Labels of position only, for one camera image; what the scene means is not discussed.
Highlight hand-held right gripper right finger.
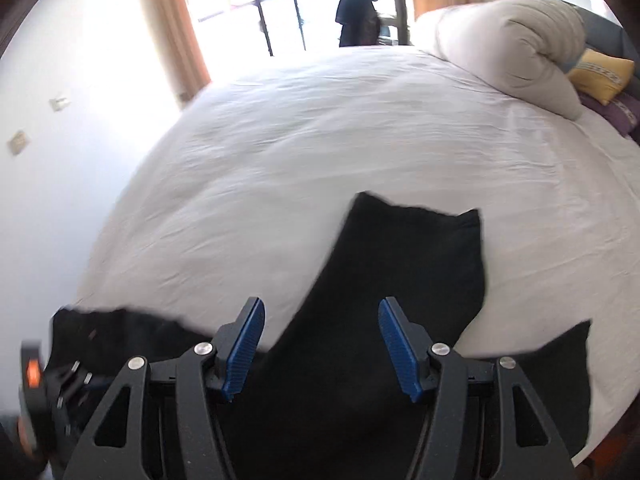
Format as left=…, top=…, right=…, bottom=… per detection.
left=377, top=296, right=576, bottom=480

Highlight purple cushion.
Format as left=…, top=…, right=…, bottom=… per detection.
left=580, top=91, right=640, bottom=138

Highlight rolled white duvet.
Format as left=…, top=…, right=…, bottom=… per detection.
left=415, top=0, right=588, bottom=121

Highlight black window grille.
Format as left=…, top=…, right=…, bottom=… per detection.
left=182, top=0, right=411, bottom=57

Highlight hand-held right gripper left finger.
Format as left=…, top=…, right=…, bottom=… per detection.
left=62, top=296, right=266, bottom=480

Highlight bed with white sheet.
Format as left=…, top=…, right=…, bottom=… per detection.
left=75, top=45, right=640, bottom=466

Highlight dark hanging garment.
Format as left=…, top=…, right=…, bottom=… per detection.
left=334, top=0, right=388, bottom=48

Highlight yellow patterned cushion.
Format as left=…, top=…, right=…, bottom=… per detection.
left=565, top=49, right=636, bottom=107

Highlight black denim pants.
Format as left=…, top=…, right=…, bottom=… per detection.
left=50, top=191, right=593, bottom=480

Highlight grey-blue headboard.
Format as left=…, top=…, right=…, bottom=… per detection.
left=515, top=0, right=631, bottom=61

